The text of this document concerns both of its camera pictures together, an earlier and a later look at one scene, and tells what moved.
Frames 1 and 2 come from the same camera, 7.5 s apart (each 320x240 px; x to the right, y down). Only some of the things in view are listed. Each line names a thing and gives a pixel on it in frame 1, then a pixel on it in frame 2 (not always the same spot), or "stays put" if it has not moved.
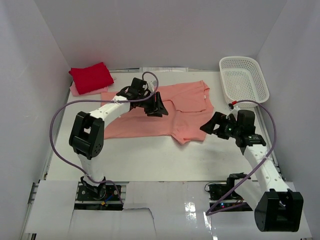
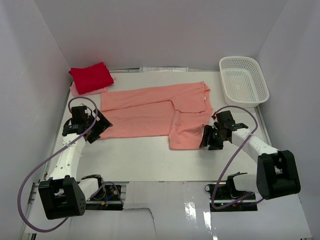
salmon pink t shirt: (186, 105) stays put
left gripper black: (157, 106) -> (102, 124)
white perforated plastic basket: (242, 79) stays put
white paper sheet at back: (164, 69) stays put
